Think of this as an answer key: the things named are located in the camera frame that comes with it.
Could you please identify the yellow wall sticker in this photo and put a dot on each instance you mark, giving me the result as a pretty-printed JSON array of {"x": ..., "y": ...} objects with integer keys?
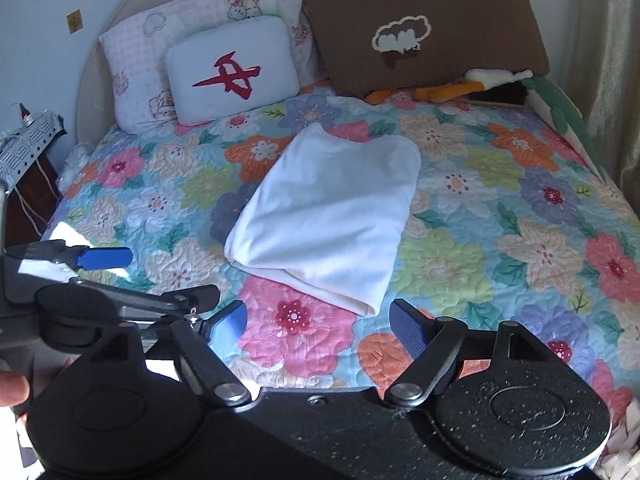
[{"x": 74, "y": 21}]

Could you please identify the dark wooden nightstand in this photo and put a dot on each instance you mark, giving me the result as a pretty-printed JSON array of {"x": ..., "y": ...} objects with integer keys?
[{"x": 32, "y": 203}]

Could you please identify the white pillow red symbol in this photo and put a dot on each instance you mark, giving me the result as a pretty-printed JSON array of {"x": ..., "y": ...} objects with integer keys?
[{"x": 231, "y": 69}]

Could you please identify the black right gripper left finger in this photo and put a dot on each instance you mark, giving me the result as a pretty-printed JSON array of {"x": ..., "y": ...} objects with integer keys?
[{"x": 199, "y": 349}]

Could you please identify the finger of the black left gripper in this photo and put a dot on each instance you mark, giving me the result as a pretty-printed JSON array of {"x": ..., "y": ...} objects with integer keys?
[
  {"x": 188, "y": 301},
  {"x": 55, "y": 256}
]

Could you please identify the white fleece garment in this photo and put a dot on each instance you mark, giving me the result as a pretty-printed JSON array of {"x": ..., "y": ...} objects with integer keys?
[{"x": 327, "y": 219}]

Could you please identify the person's left hand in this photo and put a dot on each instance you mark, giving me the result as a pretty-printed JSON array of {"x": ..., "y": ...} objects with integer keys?
[{"x": 23, "y": 378}]

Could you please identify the gold satin curtain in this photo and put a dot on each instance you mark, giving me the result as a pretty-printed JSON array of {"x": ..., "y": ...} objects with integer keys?
[{"x": 594, "y": 54}]

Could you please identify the green patterned blanket edge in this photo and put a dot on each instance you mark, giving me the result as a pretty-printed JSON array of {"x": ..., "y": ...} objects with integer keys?
[{"x": 559, "y": 112}]

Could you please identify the brown cushion sheep patch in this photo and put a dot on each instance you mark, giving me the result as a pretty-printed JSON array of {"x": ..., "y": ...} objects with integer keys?
[{"x": 371, "y": 45}]

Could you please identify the pink patterned white pillow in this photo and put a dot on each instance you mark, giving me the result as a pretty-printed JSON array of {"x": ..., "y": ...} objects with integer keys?
[{"x": 135, "y": 49}]

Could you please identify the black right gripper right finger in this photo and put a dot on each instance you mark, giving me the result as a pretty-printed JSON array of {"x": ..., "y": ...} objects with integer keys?
[{"x": 433, "y": 344}]

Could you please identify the orange white plush toy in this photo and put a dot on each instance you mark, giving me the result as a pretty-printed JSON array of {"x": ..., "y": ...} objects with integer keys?
[{"x": 473, "y": 81}]

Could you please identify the patterned nightstand cloth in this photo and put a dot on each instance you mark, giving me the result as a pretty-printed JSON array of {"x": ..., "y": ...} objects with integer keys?
[{"x": 21, "y": 149}]

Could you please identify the floral quilted bedspread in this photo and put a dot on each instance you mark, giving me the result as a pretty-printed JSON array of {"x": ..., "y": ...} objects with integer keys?
[{"x": 507, "y": 224}]

